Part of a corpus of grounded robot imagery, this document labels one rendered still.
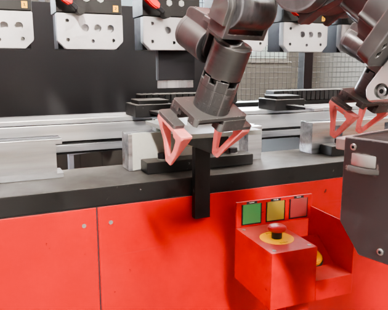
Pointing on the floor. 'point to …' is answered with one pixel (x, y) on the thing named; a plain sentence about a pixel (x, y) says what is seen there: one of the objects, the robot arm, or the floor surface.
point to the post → (305, 71)
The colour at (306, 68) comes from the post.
